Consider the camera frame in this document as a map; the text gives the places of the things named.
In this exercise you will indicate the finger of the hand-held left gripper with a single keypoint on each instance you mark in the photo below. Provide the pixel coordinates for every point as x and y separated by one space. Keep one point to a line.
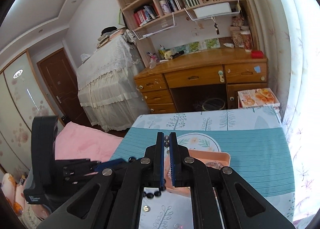
110 165
80 175

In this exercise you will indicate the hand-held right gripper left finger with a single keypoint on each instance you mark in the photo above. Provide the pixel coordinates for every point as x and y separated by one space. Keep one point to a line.
161 161

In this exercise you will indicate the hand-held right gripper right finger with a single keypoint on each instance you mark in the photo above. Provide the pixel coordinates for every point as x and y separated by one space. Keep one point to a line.
174 161

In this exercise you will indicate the pink plastic tray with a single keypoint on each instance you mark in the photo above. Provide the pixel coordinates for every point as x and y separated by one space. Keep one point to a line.
212 156

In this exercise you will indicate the pink blanket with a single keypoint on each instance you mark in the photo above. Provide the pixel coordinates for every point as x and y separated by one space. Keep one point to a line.
82 141

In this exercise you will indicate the floral sliding wardrobe door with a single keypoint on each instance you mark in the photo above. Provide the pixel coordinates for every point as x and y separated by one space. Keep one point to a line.
20 109

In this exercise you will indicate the gold round pendant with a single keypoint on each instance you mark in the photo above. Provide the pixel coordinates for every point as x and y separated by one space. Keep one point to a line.
146 208

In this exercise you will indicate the orange printed pillow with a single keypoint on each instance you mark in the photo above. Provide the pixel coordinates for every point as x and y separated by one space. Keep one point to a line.
12 194

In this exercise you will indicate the brown wooden door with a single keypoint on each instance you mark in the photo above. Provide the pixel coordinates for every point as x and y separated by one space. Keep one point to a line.
62 86

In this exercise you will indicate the round green-rimmed bin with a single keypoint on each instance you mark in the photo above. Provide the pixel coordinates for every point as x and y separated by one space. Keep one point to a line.
213 104

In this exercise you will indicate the lace-covered piano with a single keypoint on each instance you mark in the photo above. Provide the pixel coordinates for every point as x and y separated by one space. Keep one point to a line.
107 89

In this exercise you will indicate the green drawer lock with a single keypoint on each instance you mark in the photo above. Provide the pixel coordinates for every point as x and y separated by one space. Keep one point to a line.
220 76

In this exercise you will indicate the wooden desk with drawers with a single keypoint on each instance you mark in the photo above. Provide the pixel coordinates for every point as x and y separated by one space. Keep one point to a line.
200 60

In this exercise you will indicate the orange food picture box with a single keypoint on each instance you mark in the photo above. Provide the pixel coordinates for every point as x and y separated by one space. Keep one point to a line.
260 97

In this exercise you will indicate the black flashlight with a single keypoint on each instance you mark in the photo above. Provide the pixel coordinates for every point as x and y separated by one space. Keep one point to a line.
178 54

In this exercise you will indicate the yellow pen holder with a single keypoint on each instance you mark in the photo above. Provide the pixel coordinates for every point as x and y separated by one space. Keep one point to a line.
165 54

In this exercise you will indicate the green picture card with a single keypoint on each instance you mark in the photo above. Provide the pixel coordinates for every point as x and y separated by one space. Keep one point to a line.
212 42
194 46

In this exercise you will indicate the stack of old books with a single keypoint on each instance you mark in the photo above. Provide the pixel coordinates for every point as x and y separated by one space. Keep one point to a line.
110 39

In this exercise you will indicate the red small box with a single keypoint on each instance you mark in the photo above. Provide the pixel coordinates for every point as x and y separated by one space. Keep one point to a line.
257 54

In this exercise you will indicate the black hat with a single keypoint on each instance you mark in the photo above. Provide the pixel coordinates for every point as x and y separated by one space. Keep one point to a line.
108 29

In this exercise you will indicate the hanging key charm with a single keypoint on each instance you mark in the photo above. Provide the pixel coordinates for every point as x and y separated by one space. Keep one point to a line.
216 29

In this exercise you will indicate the brown patterned bag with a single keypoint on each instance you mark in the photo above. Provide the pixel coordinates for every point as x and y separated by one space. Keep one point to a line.
236 34

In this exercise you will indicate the row of red books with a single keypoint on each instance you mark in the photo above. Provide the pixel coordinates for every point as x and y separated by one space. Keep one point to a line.
145 15

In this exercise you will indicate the white plastic box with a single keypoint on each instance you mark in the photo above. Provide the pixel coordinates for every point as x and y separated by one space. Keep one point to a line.
212 9

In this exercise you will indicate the white floral curtain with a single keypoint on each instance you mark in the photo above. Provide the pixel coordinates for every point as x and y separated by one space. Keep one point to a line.
287 44

